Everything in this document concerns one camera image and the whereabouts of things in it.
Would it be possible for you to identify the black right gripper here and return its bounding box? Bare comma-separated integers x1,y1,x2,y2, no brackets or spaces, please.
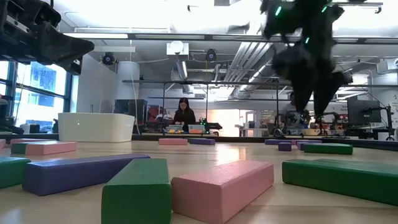
271,39,354,118

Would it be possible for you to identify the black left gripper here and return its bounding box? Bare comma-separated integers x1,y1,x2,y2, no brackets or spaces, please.
0,0,95,68

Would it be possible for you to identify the green block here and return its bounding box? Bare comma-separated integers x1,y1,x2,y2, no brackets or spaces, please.
101,158,172,224
0,156,32,190
303,142,354,156
10,142,32,155
281,158,398,207

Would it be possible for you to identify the person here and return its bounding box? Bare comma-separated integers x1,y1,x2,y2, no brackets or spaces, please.
279,92,299,130
172,97,197,133

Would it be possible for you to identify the black round ceiling device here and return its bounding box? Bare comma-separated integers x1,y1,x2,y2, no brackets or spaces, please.
205,48,218,62
101,52,116,66

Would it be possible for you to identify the black computer monitor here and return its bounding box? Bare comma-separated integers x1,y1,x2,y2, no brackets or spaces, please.
346,99,382,125

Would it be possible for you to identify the large glass window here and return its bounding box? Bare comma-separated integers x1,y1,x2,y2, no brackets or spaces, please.
0,60,73,133

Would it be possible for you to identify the white cylindrical column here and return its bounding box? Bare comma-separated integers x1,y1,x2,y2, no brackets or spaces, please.
116,60,141,101

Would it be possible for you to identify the white plastic bin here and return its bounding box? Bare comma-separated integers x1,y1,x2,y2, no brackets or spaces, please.
58,112,136,143

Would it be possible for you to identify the black cabinet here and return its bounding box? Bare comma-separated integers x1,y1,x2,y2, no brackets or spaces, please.
114,99,149,134

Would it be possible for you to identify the white round lamp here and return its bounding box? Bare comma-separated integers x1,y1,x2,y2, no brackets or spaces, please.
166,40,190,56

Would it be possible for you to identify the black overhead metal bar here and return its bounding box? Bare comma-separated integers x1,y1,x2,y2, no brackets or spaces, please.
62,32,398,44

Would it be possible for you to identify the clear plastic storage bin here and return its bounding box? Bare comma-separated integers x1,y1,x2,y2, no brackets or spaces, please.
187,124,206,134
165,124,184,134

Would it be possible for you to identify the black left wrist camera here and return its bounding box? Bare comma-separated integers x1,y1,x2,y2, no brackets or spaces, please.
62,55,83,76

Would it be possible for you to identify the black metal table frame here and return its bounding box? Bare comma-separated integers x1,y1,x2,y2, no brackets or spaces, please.
0,133,398,152

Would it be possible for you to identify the black background rig frame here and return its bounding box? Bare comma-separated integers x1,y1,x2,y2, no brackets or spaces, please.
122,79,398,138

